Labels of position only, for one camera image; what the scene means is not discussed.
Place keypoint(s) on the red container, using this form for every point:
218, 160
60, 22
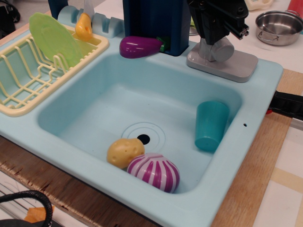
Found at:
296, 5

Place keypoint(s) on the purple toy eggplant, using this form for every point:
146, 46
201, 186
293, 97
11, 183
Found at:
133, 47

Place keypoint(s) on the black clamp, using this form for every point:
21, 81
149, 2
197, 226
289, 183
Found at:
287, 105

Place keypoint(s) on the black object top left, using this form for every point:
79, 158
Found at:
9, 16

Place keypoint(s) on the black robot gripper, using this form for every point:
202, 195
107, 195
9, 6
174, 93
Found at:
216, 19

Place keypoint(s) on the yellow toy pear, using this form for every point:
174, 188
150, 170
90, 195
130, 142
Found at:
83, 28

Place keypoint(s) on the light blue toy sink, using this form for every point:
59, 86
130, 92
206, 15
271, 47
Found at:
113, 97

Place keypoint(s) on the cream plastic toy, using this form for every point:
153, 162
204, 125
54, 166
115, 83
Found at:
258, 4

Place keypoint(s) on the orange tape piece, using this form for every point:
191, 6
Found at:
35, 215

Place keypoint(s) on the grey toy faucet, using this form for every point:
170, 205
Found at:
221, 59

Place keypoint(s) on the purple striped toy onion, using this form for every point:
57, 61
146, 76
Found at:
156, 170

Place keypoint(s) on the wooden board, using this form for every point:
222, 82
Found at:
238, 208

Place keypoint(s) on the light blue utensil holder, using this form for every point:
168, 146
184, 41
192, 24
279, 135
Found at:
101, 25

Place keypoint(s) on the green plastic plate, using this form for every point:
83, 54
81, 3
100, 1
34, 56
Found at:
53, 38

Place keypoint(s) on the yellow toy potato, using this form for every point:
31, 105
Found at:
123, 151

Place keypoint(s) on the dark blue box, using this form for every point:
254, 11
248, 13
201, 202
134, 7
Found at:
159, 18

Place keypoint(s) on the yellow dish rack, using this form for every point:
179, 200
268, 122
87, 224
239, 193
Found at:
28, 77

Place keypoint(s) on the teal plastic cup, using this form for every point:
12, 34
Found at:
211, 120

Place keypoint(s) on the steel pot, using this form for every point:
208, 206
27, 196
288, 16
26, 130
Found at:
278, 28

